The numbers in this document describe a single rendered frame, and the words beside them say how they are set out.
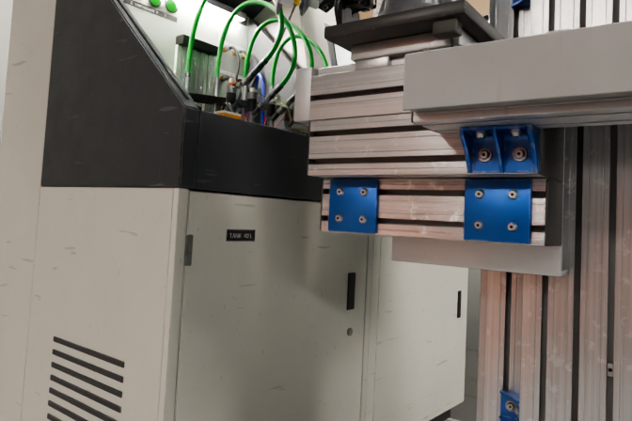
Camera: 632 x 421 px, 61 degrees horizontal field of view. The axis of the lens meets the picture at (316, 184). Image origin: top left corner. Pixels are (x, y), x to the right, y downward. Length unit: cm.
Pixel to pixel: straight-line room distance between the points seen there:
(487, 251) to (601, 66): 37
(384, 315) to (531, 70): 117
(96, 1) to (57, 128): 33
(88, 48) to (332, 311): 90
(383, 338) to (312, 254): 44
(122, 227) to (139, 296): 16
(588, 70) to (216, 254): 79
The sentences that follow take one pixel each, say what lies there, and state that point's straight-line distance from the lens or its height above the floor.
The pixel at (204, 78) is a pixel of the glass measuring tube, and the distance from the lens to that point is 183.
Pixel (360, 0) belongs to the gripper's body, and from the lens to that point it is 146.
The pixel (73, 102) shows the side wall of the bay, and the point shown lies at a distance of 147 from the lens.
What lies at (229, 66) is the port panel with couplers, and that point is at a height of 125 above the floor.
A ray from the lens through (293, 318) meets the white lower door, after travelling 134.
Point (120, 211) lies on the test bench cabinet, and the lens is 123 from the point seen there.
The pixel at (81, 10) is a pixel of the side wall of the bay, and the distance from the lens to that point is 152.
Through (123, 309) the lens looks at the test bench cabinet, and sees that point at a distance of 122.
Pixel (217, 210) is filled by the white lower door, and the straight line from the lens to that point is 113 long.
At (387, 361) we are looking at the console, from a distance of 174.
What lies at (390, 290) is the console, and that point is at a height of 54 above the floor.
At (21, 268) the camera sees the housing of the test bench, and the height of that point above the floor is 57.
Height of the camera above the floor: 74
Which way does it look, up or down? 4 degrees up
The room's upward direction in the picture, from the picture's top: 3 degrees clockwise
